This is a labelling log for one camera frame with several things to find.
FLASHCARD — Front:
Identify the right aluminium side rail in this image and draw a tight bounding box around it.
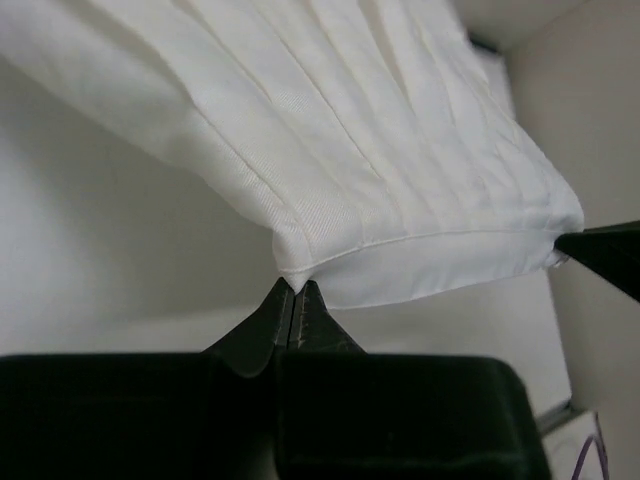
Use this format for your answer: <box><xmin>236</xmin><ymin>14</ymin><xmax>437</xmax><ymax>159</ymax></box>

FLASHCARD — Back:
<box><xmin>535</xmin><ymin>397</ymin><xmax>576</xmax><ymax>437</ymax></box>

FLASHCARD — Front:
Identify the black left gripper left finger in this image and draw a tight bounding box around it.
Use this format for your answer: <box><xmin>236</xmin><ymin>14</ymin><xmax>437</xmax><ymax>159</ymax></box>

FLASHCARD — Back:
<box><xmin>1</xmin><ymin>281</ymin><xmax>294</xmax><ymax>479</ymax></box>

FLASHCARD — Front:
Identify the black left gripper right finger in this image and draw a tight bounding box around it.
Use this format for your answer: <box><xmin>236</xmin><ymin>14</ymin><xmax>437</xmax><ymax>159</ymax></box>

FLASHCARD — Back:
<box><xmin>274</xmin><ymin>282</ymin><xmax>551</xmax><ymax>479</ymax></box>

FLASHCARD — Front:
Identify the white pleated skirt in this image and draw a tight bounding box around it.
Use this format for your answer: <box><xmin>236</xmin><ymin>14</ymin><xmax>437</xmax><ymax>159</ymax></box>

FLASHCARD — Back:
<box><xmin>1</xmin><ymin>1</ymin><xmax>584</xmax><ymax>309</ymax></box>

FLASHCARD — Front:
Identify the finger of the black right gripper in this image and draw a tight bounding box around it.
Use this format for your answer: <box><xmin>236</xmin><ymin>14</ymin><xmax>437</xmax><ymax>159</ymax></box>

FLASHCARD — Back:
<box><xmin>554</xmin><ymin>221</ymin><xmax>640</xmax><ymax>301</ymax></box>

